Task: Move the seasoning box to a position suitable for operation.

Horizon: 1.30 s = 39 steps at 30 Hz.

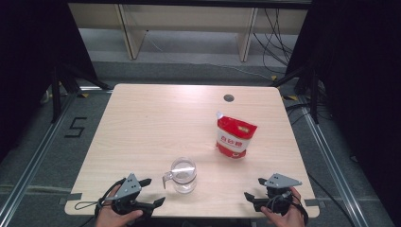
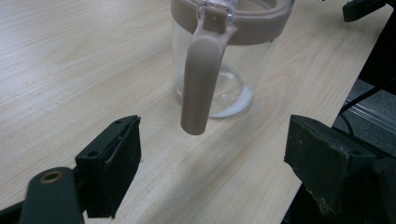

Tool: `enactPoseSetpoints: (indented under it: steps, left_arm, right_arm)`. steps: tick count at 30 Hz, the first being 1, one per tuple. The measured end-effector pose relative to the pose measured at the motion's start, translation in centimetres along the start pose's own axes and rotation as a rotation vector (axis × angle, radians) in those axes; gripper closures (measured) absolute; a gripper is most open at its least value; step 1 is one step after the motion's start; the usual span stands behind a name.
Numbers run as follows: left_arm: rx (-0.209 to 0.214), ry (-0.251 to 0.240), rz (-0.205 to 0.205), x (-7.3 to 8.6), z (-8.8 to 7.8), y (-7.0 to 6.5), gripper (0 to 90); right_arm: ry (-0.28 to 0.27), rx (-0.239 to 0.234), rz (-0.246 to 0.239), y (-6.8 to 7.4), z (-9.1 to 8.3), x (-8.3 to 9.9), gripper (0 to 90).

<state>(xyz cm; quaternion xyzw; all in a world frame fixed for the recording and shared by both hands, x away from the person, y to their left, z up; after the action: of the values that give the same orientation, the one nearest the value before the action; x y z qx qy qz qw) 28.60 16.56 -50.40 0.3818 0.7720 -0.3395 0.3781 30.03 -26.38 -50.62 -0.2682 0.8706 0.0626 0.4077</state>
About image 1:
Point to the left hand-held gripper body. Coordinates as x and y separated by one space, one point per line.
126 189

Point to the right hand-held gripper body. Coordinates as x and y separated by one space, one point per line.
280 182

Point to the clear glass jar with lid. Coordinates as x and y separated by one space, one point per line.
184 179

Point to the red and white sugar bag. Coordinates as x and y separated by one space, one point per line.
235 142

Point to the person's left hand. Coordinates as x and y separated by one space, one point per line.
108 219

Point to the person's right hand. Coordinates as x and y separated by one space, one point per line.
288 220

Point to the grey tape strip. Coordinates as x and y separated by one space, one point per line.
313 202
73 197

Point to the yellow black floor marker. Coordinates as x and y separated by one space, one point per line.
274 77
291 98

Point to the black metal stand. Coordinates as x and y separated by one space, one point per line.
313 101
56 94

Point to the grey round table grommet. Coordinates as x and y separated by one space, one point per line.
229 98

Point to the light wooden shelf unit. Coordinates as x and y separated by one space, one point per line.
135 41

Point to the black curtain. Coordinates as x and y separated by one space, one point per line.
28 47
362 63

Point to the aluminium floor rail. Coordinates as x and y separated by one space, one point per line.
331 164
32 164

